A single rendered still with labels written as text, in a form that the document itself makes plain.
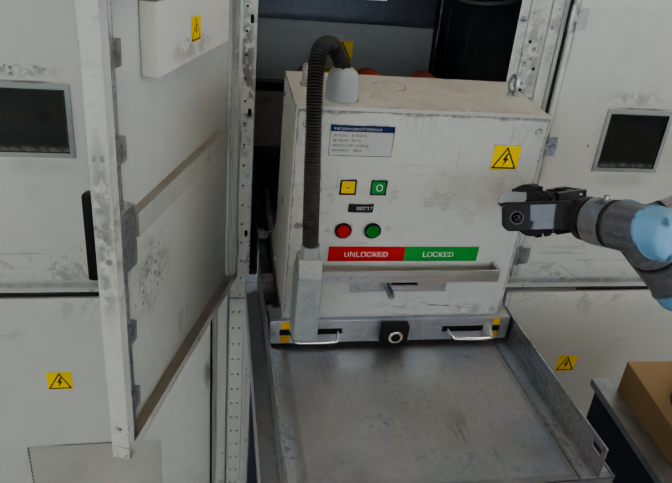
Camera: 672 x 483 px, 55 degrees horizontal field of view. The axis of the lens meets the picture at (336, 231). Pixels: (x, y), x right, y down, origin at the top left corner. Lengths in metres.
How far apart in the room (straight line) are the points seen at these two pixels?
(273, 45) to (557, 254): 1.03
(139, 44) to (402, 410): 0.81
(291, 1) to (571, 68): 0.98
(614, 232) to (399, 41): 1.26
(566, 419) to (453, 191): 0.49
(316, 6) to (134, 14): 1.29
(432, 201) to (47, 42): 0.83
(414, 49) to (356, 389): 1.19
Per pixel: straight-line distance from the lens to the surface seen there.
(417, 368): 1.42
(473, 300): 1.47
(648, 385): 1.58
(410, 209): 1.30
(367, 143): 1.21
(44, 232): 1.61
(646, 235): 0.99
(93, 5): 0.85
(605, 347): 2.09
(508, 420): 1.35
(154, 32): 1.01
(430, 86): 1.38
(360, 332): 1.43
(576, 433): 1.34
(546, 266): 1.83
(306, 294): 1.22
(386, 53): 2.13
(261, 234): 1.68
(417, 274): 1.34
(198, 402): 1.85
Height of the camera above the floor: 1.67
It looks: 26 degrees down
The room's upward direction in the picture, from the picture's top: 6 degrees clockwise
